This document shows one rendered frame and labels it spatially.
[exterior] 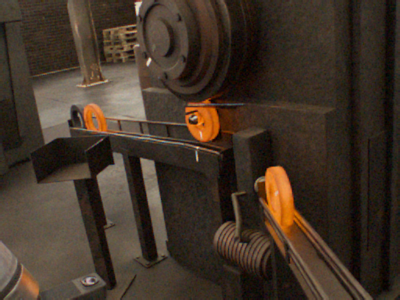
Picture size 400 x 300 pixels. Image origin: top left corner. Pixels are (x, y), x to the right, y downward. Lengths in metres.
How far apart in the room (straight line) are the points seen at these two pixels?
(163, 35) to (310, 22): 0.45
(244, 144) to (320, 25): 0.41
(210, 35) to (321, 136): 0.44
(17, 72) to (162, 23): 2.96
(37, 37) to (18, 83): 7.65
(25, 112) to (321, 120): 3.40
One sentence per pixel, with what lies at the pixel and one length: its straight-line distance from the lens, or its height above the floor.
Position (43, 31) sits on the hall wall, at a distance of 11.91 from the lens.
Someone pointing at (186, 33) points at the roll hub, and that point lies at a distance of 1.31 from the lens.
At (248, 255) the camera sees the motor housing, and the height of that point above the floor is 0.50.
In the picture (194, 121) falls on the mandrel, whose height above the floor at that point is 0.82.
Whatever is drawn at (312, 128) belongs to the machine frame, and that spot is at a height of 0.82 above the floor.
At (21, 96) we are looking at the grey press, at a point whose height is 0.61.
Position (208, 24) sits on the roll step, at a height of 1.14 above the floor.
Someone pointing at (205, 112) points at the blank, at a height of 0.85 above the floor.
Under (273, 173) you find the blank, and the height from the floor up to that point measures 0.78.
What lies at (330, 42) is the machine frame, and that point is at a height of 1.06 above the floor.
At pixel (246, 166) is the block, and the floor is 0.70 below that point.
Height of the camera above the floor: 1.20
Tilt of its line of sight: 20 degrees down
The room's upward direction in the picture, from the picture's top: 8 degrees counter-clockwise
